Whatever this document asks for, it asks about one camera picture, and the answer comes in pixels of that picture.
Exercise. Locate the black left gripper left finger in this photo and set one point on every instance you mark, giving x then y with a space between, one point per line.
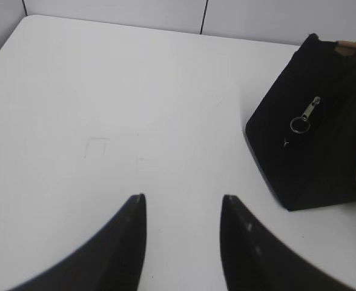
111 260

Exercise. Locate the black canvas tote bag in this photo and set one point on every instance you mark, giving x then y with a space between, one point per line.
318 168

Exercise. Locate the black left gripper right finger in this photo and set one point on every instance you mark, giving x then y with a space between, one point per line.
254 259

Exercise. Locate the metal zipper pull with ring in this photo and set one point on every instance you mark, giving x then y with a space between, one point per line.
301 124

